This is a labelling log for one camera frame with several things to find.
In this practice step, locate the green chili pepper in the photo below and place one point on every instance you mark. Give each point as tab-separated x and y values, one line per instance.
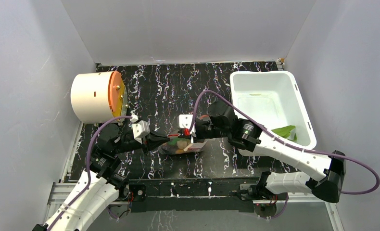
173	141

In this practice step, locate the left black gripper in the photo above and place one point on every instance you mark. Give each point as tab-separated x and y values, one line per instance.
152	140

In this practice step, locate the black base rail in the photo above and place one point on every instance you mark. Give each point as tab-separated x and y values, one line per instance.
199	194

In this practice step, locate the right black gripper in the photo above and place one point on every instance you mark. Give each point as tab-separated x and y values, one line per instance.
199	130

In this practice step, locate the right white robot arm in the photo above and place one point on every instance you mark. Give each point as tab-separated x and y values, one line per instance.
319	176

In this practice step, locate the garlic bulb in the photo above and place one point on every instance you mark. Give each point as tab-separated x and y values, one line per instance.
181	147

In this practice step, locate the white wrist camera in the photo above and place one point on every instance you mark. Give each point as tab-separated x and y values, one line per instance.
185	121
140	128

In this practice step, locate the white plastic bin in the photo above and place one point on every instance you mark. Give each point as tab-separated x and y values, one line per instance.
273	100

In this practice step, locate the clear zip top bag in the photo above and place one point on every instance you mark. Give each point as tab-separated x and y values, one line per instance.
191	148

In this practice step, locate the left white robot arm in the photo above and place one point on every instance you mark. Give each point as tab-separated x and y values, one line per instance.
101	184

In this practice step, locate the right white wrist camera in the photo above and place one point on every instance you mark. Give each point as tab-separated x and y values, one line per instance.
185	121

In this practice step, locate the white cylinder orange lid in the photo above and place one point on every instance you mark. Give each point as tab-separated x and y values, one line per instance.
98	97

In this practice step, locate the green leaf vegetable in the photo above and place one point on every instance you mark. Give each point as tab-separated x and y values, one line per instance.
287	132

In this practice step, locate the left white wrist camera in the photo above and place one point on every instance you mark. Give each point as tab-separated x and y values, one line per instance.
140	128

